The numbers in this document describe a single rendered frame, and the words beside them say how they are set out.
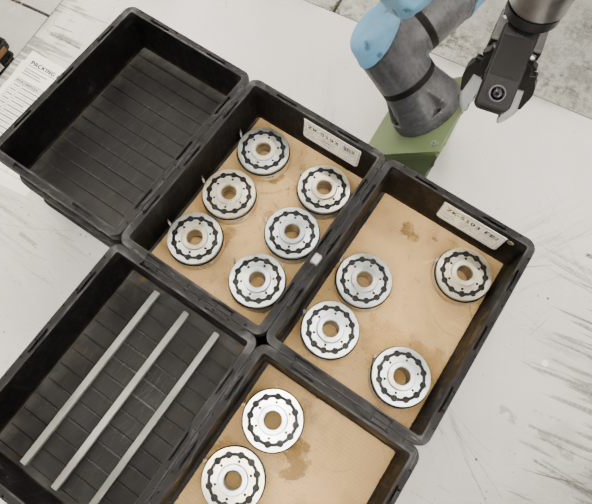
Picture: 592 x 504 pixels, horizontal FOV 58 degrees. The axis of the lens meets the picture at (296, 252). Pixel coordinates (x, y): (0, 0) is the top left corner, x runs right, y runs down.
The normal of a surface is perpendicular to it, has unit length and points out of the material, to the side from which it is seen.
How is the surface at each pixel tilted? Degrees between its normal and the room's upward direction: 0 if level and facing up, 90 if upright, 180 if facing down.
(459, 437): 0
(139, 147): 0
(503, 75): 26
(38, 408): 0
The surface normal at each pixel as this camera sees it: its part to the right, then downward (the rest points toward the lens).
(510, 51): -0.17, 0.08
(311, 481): 0.02, -0.32
